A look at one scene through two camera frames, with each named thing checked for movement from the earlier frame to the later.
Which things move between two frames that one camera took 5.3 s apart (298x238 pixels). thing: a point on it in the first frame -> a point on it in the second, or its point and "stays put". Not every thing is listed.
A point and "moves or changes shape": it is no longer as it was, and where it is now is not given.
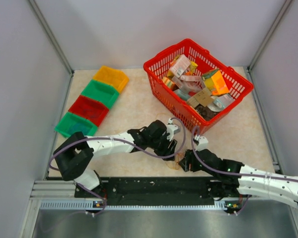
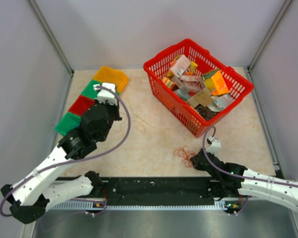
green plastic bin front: x=71 y=123 stays put
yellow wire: x=161 y=113 -> x=143 y=126
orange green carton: x=214 y=82 stays put
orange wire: x=175 y=164 moves or changes shape
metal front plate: x=272 y=220 stays put
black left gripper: x=166 y=150 -> x=115 y=107
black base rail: x=160 y=191 stays put
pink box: x=180 y=66 stays put
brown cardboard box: x=203 y=97 stays put
